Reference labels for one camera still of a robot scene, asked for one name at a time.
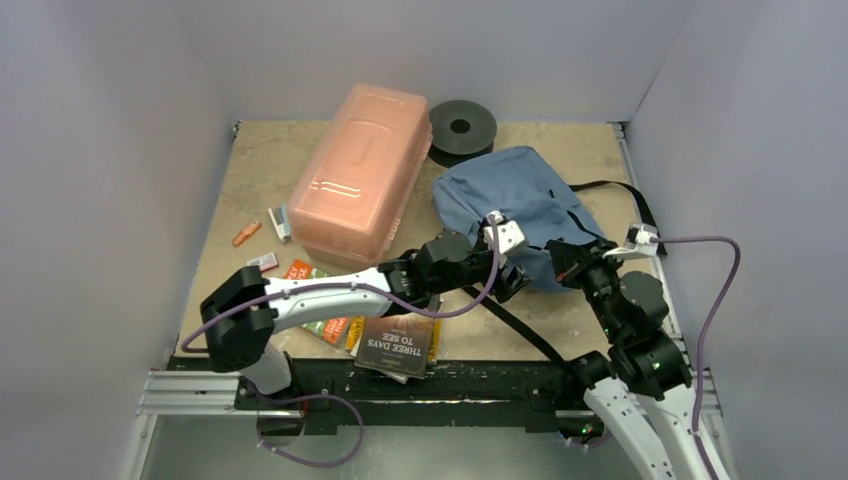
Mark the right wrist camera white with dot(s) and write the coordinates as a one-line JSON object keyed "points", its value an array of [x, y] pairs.
{"points": [[640, 243]]}

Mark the blue backpack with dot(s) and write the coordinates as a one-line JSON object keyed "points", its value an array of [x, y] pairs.
{"points": [[518, 182]]}

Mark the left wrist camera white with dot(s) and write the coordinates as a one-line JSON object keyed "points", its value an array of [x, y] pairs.
{"points": [[502, 235]]}

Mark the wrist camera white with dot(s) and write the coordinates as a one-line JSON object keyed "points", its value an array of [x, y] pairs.
{"points": [[502, 235], [640, 243]]}

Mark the yellow illustrated book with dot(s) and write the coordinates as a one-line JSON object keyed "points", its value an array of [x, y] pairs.
{"points": [[434, 341]]}

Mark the pink translucent plastic box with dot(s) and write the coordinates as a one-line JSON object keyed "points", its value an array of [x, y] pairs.
{"points": [[348, 203]]}

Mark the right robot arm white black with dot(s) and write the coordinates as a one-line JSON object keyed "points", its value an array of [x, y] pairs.
{"points": [[648, 399]]}

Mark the orange green Treehouse book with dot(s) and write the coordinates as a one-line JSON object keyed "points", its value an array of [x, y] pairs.
{"points": [[340, 332]]}

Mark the aluminium frame rail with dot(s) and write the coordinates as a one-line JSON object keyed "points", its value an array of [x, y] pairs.
{"points": [[189, 393], [671, 324]]}

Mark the small red white box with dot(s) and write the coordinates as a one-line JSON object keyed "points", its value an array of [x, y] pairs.
{"points": [[265, 262]]}

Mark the aluminium frame rail right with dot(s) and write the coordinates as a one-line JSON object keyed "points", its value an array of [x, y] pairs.
{"points": [[671, 324]]}

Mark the aluminium frame rail front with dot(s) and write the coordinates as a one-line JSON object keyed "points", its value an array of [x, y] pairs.
{"points": [[189, 393]]}

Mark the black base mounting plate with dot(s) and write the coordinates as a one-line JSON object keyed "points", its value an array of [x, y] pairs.
{"points": [[536, 396]]}

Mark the dark Three Days To See book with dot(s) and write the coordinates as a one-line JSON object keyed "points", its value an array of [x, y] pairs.
{"points": [[397, 344]]}

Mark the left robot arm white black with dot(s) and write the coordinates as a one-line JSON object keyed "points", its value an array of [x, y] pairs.
{"points": [[242, 314]]}

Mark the black filament spool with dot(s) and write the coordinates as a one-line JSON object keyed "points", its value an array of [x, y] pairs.
{"points": [[461, 130]]}

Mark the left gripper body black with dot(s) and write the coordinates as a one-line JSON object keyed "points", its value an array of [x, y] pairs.
{"points": [[479, 269]]}

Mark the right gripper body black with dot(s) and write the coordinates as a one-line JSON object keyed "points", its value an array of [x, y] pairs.
{"points": [[564, 256]]}

